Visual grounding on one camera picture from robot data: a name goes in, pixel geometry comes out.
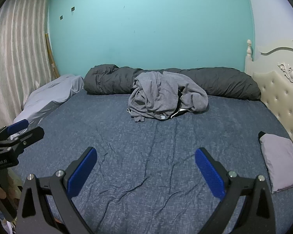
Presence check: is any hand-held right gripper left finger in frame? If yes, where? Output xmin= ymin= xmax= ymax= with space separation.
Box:
xmin=16 ymin=147 xmax=98 ymax=234

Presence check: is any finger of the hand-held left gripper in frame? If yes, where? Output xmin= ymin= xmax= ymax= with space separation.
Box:
xmin=0 ymin=126 xmax=45 ymax=152
xmin=0 ymin=119 xmax=29 ymax=142

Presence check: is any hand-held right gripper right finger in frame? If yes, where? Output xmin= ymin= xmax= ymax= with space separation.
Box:
xmin=195 ymin=147 xmax=277 ymax=234

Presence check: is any light grey knit sweater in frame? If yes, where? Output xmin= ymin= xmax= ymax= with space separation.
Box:
xmin=128 ymin=71 xmax=186 ymax=123

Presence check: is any light grey blanket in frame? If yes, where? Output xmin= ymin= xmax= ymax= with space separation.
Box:
xmin=13 ymin=74 xmax=85 ymax=139

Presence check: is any blue bed sheet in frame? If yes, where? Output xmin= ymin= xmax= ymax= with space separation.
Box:
xmin=13 ymin=88 xmax=293 ymax=234

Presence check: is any beige curtain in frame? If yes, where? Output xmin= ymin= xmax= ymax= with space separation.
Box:
xmin=0 ymin=0 xmax=60 ymax=127

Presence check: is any dark grey duvet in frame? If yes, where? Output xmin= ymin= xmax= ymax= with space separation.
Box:
xmin=84 ymin=64 xmax=262 ymax=100

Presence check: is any cream tufted headboard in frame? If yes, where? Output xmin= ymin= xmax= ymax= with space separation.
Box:
xmin=244 ymin=39 xmax=293 ymax=156

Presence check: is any wooden frame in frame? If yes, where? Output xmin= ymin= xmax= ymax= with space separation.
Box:
xmin=45 ymin=33 xmax=61 ymax=77

